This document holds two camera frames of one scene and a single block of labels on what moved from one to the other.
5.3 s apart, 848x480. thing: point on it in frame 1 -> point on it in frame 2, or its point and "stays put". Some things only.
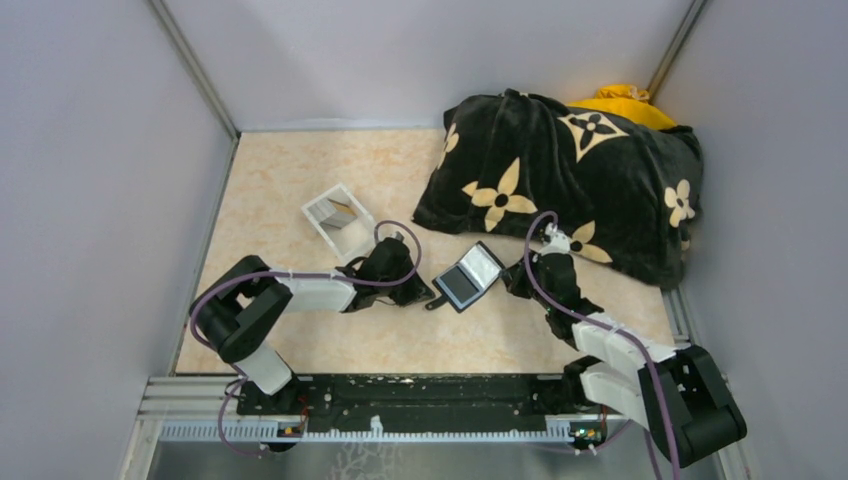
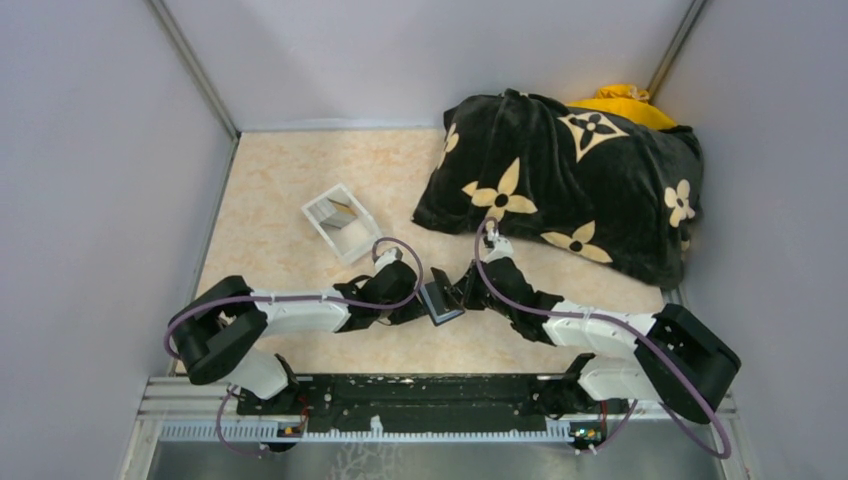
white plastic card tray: [341, 219] stays put
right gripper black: [513, 278] -> [466, 288]
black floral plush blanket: [625, 194] stays put
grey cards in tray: [331, 212] stays put
